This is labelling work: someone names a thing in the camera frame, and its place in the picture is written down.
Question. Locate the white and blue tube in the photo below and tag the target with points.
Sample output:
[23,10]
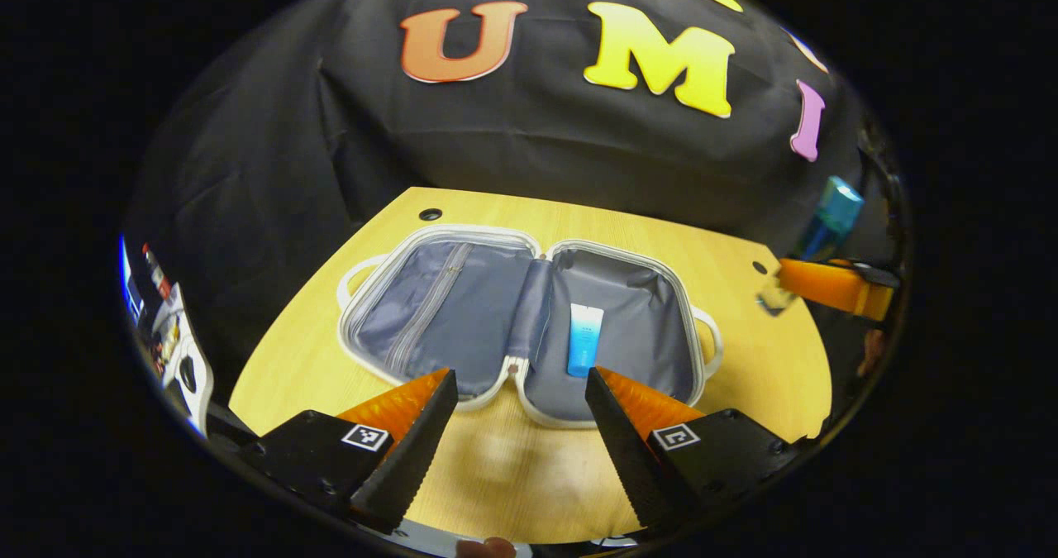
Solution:
[585,339]

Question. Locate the black backdrop cloth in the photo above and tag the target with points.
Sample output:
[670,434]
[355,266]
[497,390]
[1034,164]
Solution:
[537,145]

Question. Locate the red and white can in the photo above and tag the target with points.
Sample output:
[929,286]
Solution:
[155,273]

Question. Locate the white machine housing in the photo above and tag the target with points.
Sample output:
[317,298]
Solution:
[194,376]

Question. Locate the white suitcase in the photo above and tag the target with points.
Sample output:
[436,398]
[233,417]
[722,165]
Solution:
[463,310]

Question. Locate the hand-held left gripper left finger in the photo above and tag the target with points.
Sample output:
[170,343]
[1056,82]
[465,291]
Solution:
[413,459]

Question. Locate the blue green glass bottle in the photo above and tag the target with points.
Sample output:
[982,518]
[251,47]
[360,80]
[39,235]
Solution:
[831,211]

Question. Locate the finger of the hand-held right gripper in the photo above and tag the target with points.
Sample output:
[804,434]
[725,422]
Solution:
[835,285]

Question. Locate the blue lit screen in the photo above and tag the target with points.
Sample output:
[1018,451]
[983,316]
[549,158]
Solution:
[128,281]

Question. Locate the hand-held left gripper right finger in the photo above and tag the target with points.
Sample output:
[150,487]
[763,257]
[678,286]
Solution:
[628,459]

